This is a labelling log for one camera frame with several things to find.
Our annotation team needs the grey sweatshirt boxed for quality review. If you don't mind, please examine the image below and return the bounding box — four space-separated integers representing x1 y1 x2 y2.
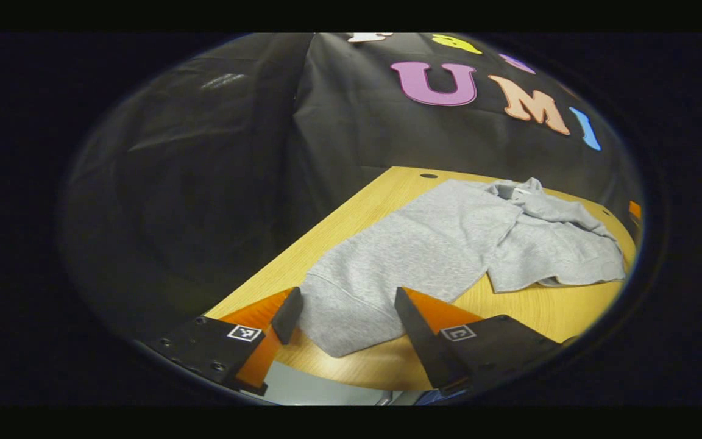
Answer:
298 177 626 358

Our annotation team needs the black backdrop cloth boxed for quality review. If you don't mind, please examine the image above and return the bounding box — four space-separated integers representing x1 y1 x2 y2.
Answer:
62 34 641 342

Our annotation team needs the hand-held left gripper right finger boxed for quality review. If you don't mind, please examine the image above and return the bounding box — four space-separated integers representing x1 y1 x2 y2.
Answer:
395 287 562 396

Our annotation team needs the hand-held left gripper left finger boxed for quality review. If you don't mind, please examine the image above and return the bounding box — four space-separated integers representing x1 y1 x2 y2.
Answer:
144 287 304 396

